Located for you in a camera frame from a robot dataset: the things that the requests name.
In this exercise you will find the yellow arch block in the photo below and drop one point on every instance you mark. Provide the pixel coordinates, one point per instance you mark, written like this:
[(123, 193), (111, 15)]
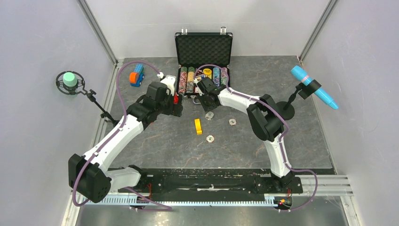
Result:
[(198, 126)]

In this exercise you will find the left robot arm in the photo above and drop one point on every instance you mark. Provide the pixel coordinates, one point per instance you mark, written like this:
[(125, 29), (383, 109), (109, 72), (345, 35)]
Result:
[(90, 175)]

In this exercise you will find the red 100 poker chip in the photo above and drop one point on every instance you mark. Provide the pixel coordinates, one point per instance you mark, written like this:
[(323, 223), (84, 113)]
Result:
[(232, 122)]

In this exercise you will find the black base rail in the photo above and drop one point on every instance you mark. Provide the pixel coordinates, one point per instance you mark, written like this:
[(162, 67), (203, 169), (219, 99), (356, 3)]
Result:
[(214, 185)]

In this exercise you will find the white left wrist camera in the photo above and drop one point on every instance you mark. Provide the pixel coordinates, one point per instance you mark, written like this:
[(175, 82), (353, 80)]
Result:
[(169, 80)]

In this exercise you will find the red poker chip near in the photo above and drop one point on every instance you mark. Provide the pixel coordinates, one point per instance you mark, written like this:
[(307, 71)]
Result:
[(210, 138)]

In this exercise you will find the yellow dealer button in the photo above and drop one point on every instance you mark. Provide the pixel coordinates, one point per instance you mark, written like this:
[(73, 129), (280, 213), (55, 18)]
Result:
[(208, 72)]

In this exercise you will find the green microphone on stand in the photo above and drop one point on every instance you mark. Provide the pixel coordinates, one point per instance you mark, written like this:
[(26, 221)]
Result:
[(72, 83)]

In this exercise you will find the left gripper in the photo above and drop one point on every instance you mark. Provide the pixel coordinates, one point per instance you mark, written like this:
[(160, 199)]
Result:
[(174, 109)]

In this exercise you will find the black poker chip case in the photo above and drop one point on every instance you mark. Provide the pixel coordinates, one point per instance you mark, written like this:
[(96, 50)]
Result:
[(197, 51)]

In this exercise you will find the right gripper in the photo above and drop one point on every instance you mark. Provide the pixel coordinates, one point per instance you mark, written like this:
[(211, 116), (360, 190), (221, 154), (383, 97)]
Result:
[(206, 108)]

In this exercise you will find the white 1 poker chip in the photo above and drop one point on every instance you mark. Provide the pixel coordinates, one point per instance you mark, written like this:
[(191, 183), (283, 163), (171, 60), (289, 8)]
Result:
[(209, 115)]

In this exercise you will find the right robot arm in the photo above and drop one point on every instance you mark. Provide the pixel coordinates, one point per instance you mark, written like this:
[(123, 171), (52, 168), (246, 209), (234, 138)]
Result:
[(265, 121)]

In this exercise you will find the blue microphone on stand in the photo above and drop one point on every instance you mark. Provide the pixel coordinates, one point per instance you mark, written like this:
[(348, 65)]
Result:
[(307, 87)]

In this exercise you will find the blue orange toy car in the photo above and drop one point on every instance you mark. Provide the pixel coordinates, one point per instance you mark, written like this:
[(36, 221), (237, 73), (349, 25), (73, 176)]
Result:
[(136, 77)]

